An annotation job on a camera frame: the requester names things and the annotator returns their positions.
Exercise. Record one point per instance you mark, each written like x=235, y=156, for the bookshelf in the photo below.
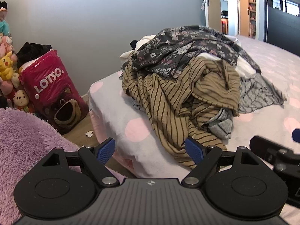
x=252, y=16

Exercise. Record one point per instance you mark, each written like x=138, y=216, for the grey wavy striped garment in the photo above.
x=257, y=91

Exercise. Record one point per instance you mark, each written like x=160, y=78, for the wooden door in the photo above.
x=242, y=9

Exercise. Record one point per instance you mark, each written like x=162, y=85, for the black wardrobe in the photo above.
x=279, y=28

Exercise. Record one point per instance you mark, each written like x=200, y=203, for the purple fluffy robe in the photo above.
x=23, y=140

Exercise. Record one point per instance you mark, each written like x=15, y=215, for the tan striped button shirt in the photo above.
x=164, y=93

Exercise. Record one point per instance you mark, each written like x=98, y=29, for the bed with pink dotted sheet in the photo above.
x=112, y=112

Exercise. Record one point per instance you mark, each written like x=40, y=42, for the dark floral garment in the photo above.
x=178, y=49

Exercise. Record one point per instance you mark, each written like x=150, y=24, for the black cloth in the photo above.
x=32, y=51

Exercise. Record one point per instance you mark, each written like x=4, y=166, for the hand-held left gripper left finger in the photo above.
x=105, y=151

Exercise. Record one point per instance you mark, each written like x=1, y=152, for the white paper scrap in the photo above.
x=89, y=134

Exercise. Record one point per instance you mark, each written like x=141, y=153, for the white garment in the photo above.
x=245, y=69

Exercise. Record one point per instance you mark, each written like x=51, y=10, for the pink bear print bag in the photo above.
x=54, y=86

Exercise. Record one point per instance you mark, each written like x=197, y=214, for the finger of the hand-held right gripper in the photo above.
x=264, y=145
x=296, y=135

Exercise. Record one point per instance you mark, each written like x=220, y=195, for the pile of plush toys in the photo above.
x=5, y=65

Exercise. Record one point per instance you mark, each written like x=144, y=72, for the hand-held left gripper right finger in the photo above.
x=193, y=151

